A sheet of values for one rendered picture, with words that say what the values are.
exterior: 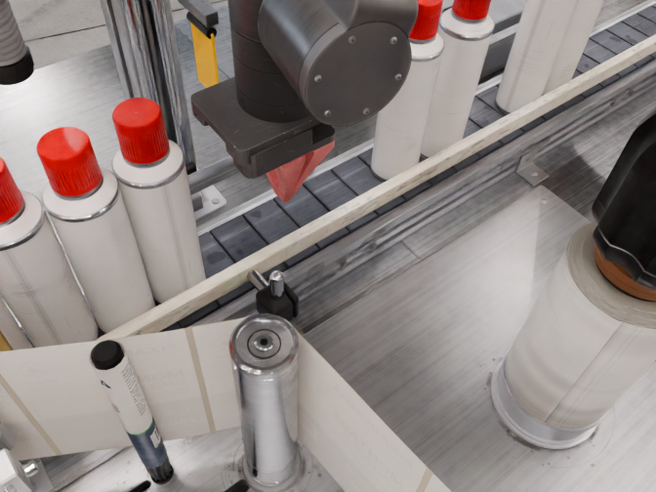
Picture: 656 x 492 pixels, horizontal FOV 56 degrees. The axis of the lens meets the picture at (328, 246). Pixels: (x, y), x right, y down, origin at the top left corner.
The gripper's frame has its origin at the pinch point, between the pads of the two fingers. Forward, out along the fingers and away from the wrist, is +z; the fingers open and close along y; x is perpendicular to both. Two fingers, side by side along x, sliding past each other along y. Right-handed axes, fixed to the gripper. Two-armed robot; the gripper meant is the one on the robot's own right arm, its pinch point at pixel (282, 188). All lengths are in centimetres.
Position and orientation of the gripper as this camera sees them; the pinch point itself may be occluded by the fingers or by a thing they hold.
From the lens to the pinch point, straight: 48.5
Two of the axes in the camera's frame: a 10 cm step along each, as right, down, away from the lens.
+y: 8.0, -4.5, 4.0
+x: -6.0, -6.5, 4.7
